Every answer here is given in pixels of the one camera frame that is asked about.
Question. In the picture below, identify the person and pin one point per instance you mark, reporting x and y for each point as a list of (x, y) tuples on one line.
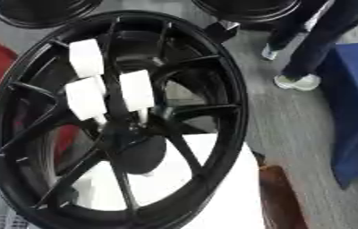
[(312, 44)]

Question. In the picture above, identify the white block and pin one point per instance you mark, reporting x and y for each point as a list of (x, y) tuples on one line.
[(229, 193)]

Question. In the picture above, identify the blue cloth-covered table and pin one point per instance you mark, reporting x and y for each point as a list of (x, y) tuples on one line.
[(357, 110)]

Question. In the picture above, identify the black spoked wheel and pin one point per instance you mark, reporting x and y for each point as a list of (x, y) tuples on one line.
[(208, 89)]

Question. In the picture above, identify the black round rim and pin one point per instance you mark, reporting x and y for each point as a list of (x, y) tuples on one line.
[(250, 9), (41, 12)]

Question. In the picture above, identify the brown wooden stand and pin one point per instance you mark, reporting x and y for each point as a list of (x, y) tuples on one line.
[(278, 196)]

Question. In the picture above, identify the black stand bracket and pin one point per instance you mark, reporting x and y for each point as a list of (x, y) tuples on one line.
[(221, 29)]

